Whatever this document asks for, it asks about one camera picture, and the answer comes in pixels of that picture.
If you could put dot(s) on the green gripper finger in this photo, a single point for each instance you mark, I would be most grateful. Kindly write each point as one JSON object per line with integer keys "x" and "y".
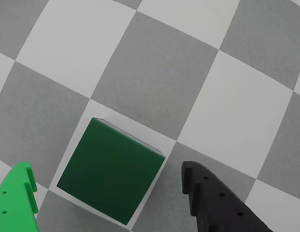
{"x": 12, "y": 205}

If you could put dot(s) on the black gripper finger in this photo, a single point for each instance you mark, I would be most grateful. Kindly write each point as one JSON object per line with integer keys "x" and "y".
{"x": 217, "y": 207}

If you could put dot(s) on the dark green dice cube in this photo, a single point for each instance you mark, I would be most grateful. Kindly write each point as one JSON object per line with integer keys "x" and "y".
{"x": 111, "y": 174}

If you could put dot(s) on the grey white checkerboard mat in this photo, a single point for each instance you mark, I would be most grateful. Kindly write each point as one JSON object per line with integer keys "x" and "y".
{"x": 164, "y": 72}

